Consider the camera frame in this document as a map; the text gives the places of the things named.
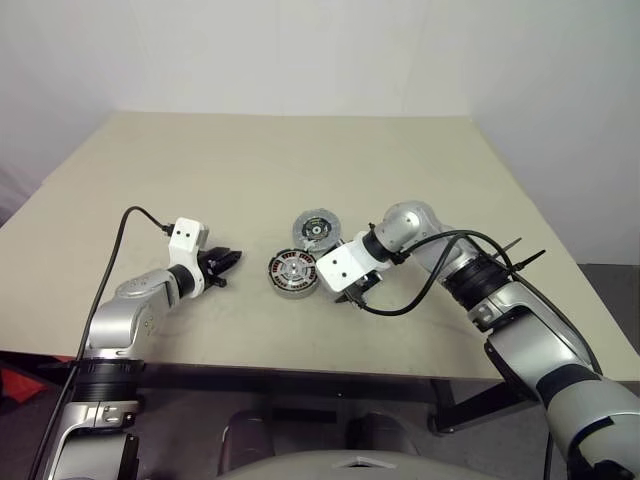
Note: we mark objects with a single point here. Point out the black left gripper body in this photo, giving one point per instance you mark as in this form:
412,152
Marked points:
212,270

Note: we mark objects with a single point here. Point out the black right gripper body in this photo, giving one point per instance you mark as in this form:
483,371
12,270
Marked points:
367,284

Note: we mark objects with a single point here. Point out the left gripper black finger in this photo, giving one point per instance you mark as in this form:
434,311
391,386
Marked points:
231,266
230,255

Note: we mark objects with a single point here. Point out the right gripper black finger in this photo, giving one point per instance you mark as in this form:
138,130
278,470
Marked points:
350,301

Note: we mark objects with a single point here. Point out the copper wound motor stator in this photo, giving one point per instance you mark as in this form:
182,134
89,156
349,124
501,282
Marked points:
272,275

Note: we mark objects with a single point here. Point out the silver motor housing cover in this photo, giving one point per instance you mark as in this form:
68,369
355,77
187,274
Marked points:
315,230

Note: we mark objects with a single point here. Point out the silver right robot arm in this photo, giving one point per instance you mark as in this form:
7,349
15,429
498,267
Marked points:
525,325

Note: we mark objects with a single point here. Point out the dark rounded shape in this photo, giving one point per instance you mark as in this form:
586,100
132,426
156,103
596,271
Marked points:
382,432
247,440

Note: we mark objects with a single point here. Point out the grey robot torso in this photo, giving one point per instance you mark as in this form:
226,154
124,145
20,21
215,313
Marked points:
300,470

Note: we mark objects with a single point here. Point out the red object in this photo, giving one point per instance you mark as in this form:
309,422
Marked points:
17,385

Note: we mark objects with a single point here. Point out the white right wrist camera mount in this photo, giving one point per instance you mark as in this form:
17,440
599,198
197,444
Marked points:
350,260

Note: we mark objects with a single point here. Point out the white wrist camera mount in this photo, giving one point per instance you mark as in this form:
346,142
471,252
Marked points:
187,240
350,260

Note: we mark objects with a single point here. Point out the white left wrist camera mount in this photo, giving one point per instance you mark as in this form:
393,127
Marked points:
187,240

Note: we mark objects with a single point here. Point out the black table frame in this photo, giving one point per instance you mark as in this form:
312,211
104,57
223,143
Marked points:
300,385

